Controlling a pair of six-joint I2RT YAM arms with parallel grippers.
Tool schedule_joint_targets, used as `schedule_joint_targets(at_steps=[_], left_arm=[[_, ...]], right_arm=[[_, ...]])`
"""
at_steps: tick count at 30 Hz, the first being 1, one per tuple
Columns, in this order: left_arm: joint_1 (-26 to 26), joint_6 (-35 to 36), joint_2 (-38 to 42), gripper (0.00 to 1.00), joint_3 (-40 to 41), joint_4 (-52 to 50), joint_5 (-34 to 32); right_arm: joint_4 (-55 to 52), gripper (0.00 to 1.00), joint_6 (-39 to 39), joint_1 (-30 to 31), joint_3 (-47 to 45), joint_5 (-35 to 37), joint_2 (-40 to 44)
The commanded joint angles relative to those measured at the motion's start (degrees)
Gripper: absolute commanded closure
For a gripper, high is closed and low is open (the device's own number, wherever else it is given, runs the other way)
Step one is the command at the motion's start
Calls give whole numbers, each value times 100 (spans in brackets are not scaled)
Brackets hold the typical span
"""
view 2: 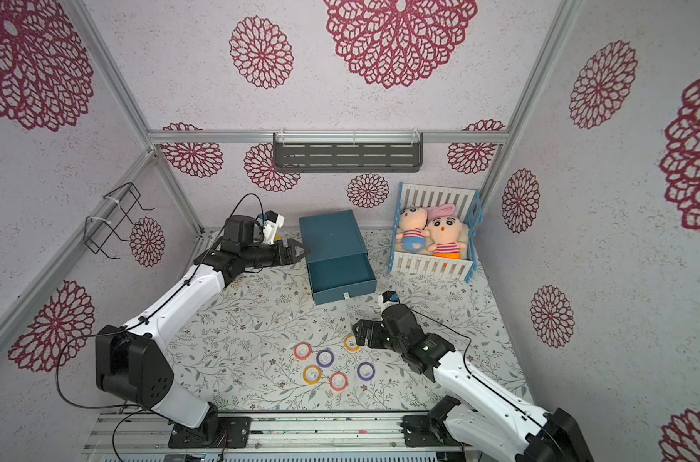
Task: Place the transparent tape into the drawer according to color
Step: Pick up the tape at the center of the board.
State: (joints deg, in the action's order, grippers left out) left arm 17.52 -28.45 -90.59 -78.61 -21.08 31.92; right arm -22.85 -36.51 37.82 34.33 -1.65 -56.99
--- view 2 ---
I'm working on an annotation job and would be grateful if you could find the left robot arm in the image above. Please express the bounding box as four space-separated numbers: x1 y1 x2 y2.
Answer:
96 239 311 433

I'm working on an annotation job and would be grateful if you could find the teal three-drawer cabinet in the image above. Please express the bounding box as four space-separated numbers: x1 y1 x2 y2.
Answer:
299 210 377 305

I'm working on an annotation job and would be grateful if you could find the pink plush doll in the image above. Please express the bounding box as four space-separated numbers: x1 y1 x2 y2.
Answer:
395 206 428 253

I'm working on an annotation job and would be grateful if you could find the purple tape roll right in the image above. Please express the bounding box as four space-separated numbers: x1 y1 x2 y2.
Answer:
357 361 376 382

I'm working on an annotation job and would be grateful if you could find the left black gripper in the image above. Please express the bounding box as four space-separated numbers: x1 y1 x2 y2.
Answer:
243 237 311 269

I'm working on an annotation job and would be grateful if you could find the red tape roll lower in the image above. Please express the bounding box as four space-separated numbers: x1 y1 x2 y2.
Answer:
329 372 349 393

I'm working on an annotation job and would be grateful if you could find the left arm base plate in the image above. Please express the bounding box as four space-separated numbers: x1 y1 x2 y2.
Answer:
168 416 252 450

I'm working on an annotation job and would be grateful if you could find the black-haired plush doll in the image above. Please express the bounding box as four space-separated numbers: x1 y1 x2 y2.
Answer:
425 203 467 260

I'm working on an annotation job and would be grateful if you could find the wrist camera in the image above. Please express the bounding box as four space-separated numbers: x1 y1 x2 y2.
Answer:
379 291 400 310
223 211 284 246

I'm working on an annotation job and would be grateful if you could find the purple tape roll left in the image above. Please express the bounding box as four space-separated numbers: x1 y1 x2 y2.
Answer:
316 348 336 369

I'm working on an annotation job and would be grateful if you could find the aluminium rail frame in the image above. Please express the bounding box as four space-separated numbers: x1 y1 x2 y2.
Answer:
77 411 482 461

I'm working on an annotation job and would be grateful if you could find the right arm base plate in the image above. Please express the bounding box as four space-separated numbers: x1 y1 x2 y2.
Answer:
401 414 461 448

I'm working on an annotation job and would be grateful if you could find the black wire wall rack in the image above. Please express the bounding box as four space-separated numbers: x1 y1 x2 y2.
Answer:
82 182 153 260

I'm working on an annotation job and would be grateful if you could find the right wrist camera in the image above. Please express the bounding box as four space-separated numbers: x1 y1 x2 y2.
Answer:
379 291 400 310

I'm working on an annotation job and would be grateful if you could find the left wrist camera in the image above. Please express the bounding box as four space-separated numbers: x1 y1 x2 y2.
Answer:
223 211 284 246

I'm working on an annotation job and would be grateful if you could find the purple tape roll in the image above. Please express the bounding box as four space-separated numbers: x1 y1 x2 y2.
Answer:
316 348 336 369
357 361 376 382

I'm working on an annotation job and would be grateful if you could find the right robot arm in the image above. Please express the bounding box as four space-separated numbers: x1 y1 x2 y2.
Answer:
352 303 594 461

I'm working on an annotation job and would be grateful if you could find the yellow tape roll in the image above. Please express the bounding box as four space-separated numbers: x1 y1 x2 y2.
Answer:
303 365 323 385
343 334 361 352

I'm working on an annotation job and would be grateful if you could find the white blue toy crib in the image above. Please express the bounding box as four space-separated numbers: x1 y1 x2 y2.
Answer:
388 183 483 283

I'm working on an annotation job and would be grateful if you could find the red tape roll upper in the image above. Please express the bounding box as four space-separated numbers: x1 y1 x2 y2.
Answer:
293 342 312 361

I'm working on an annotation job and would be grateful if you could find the grey wall shelf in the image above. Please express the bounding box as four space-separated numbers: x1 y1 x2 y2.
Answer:
272 131 423 173

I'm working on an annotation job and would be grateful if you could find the red tape roll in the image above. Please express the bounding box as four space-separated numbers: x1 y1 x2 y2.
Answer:
293 342 312 361
329 372 349 393

